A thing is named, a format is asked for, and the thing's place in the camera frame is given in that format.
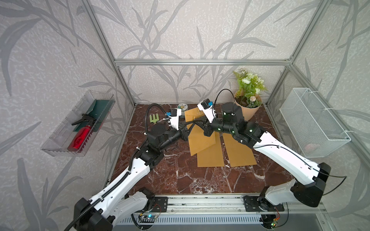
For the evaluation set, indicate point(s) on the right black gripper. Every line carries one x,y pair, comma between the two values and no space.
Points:
206,129

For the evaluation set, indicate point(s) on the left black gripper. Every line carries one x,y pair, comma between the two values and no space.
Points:
182,133

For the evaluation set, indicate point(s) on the kraft file bag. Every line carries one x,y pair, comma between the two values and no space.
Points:
197,140
211,156
238,154

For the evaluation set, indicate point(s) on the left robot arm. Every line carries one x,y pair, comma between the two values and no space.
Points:
144,159

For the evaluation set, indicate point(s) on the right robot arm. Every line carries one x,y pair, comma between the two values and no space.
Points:
310,178

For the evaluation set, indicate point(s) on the small labelled tin can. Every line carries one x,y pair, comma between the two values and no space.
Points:
183,107

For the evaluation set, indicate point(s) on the green garden hand fork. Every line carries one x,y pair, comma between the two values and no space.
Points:
154,118

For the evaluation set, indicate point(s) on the peach flower pot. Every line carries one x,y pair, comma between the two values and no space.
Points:
248,113

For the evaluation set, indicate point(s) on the green dustpan scoop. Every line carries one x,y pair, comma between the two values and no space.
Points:
95,115

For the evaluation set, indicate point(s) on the green artificial plant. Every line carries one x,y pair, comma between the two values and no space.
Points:
250,87

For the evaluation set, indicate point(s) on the left circuit board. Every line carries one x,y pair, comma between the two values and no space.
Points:
148,218

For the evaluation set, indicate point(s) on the circuit board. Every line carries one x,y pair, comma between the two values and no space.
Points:
269,221
148,218

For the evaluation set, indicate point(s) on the right circuit board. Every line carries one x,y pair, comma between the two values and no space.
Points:
269,221

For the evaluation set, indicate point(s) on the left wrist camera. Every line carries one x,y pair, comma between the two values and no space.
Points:
173,118

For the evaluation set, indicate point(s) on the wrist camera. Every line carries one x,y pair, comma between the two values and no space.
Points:
207,107
173,118

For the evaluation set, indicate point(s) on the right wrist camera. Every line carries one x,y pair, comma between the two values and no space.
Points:
207,107

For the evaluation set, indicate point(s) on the aluminium frame back bar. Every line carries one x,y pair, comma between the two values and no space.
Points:
145,62

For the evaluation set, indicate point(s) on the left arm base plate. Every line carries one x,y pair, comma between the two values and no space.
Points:
157,204

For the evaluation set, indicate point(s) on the aluminium front rail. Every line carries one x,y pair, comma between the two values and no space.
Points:
191,204

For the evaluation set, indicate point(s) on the clear plastic wall bin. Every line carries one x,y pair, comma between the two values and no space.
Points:
57,144

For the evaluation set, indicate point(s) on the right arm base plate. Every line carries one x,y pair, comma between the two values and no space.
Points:
260,204

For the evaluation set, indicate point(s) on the white wire mesh basket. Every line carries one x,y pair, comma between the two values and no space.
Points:
316,130

